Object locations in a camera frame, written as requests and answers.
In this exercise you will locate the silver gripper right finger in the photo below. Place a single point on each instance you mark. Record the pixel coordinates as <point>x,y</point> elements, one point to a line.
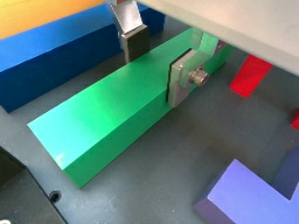
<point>192,69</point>

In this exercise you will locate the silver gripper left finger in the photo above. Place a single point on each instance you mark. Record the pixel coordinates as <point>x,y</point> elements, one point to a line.
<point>133,31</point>

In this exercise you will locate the yellow slotted board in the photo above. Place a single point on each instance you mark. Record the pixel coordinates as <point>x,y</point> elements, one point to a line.
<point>21,15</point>

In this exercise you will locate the red cross-shaped block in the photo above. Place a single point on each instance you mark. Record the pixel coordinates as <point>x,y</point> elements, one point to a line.
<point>270,83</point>

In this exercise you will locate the blue rectangular block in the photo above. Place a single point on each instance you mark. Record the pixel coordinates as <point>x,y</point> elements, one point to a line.
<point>42,58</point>

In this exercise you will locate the purple comb-shaped block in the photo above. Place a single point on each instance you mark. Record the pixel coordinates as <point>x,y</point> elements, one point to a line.
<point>240,198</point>

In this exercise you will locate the black angle bracket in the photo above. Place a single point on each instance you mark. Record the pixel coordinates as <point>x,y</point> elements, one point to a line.
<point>25,204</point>

